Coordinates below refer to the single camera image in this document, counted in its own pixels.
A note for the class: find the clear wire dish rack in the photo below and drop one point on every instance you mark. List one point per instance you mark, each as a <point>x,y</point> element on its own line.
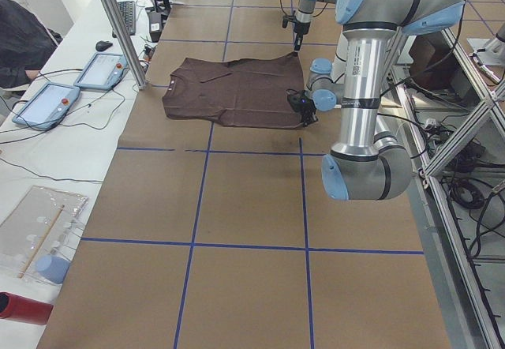
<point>27,221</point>

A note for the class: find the black labelled box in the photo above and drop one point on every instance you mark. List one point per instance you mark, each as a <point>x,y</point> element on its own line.
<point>155,26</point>

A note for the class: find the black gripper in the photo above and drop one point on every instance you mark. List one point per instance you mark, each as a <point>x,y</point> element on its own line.
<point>307,110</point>
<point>301,28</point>

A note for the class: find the aluminium vertical post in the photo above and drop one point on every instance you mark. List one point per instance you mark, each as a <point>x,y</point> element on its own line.
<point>115,18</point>

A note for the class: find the black computer mouse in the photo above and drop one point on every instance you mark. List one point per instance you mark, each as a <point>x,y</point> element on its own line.
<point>103,45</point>

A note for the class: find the red cylinder bottle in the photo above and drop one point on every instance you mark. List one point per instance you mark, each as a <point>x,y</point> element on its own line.
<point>25,310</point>

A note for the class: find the far blue teach pendant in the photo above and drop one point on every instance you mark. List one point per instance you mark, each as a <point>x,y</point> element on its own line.
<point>102,72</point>

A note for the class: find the person in black clothes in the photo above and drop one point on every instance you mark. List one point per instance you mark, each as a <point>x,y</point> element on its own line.
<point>26,45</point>

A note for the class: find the blue teach pendant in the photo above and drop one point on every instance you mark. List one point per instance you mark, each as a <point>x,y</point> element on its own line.
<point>102,72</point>
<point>47,107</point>

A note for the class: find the blue plastic cup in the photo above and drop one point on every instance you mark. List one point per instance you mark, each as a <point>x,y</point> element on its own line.
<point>53,268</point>

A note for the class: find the dark brown t-shirt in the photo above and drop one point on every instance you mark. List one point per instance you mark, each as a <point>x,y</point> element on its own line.
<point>246,92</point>

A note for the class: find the black keyboard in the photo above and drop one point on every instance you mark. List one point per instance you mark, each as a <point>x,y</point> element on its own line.
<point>128,13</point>

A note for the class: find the wooden chopstick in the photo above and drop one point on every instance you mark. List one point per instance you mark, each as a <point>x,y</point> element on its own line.
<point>40,242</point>

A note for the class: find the near blue teach pendant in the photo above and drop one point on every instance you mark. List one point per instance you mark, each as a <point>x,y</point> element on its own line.
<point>47,107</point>

